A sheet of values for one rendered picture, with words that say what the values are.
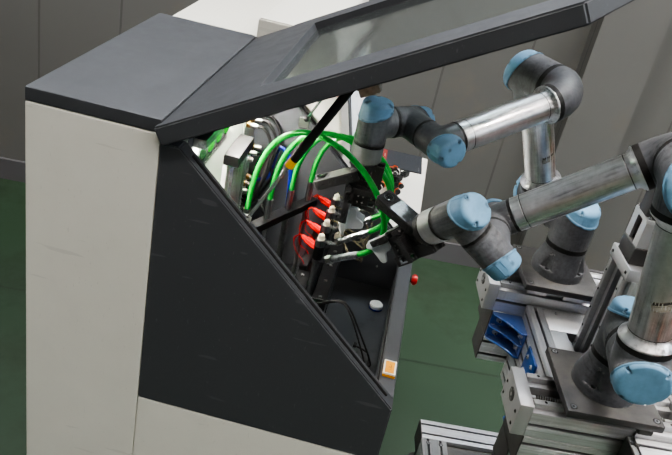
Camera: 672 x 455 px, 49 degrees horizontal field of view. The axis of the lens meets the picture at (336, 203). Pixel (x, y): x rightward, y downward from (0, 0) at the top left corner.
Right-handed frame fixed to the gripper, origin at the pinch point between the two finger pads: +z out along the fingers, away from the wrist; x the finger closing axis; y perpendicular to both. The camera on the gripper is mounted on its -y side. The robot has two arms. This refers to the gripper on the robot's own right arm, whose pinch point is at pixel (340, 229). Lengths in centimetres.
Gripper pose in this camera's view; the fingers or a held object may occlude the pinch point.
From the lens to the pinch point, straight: 185.4
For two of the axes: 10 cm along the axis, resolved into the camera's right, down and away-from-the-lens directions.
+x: 1.6, -4.3, 8.9
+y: 9.7, 2.4, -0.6
